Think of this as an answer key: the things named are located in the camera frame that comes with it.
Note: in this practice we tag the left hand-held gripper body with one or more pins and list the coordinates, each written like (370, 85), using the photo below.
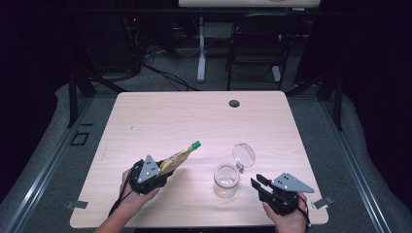
(147, 174)

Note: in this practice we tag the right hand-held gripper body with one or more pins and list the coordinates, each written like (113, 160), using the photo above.
(286, 191)

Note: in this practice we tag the yellow spouted food pouch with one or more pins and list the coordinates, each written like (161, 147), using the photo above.
(179, 158)

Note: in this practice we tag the clear glass jar with lid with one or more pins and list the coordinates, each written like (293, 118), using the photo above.
(226, 181)

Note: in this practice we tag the person's left hand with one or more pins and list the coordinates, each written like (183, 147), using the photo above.
(136, 199)

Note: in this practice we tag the person's right hand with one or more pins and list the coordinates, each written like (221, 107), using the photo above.
(290, 223)

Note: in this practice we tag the grey tape piece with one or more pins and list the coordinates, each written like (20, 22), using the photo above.
(77, 205)
(322, 202)

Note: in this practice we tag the white desk leg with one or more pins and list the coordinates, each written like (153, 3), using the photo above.
(276, 73)
(201, 58)

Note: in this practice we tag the dark equipment cabinet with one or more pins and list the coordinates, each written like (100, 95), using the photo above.
(107, 42)

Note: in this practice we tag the aluminium floor rail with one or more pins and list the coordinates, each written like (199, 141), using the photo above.
(48, 161)
(353, 161)

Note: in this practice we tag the black metal frame post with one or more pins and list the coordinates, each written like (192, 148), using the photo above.
(72, 97)
(338, 103)

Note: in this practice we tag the black horizontal frame bar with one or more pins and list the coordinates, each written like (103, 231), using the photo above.
(145, 12)

